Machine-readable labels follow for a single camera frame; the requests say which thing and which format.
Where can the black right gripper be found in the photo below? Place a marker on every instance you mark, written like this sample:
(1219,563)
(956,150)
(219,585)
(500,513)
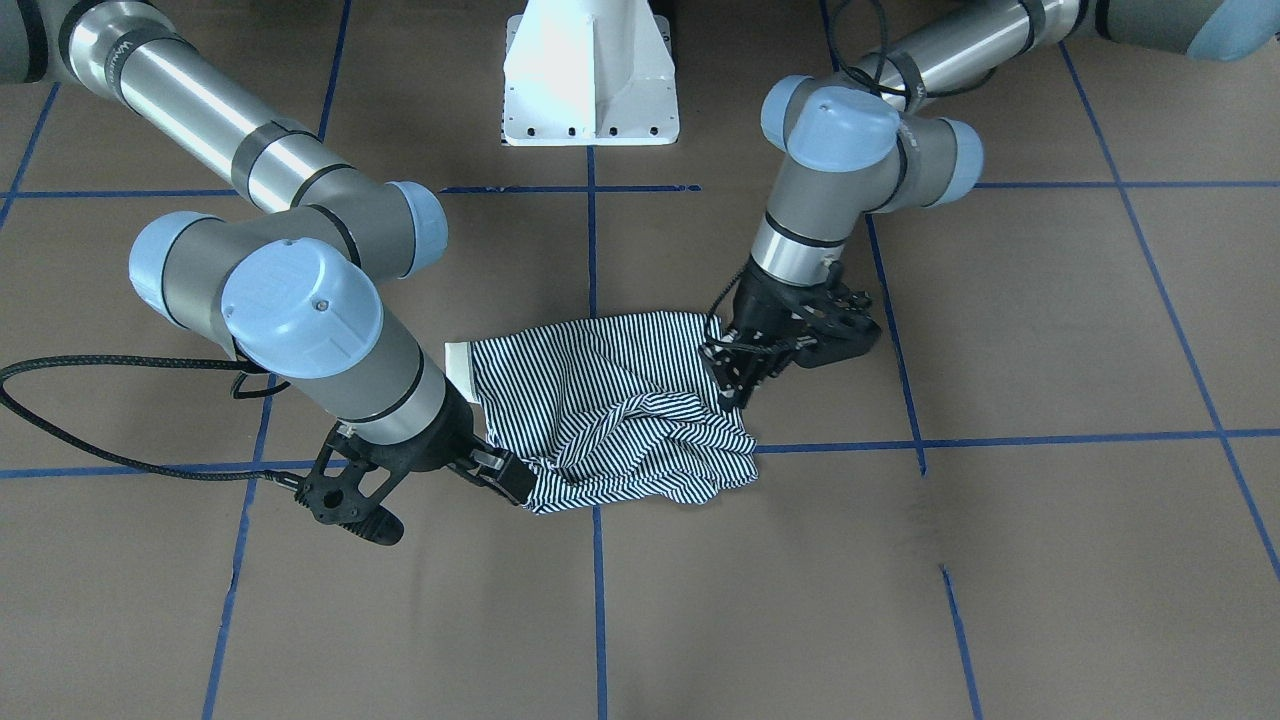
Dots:
(441,444)

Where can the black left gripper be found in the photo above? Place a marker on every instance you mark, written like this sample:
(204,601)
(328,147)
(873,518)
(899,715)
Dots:
(762,307)

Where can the navy white striped polo shirt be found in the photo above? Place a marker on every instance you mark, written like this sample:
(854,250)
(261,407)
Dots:
(607,410)

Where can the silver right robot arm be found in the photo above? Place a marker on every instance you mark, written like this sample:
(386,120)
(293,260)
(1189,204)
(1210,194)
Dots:
(293,293)

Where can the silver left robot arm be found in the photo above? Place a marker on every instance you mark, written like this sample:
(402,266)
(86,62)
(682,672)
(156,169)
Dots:
(854,145)

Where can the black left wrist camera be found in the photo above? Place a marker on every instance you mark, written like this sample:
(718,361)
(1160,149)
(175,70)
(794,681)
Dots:
(837,325)

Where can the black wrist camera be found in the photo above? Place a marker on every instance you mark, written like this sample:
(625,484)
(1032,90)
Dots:
(837,325)
(331,489)

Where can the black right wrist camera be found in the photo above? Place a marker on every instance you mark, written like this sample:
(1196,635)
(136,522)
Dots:
(331,489)

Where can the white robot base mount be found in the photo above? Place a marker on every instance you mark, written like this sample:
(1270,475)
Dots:
(590,73)

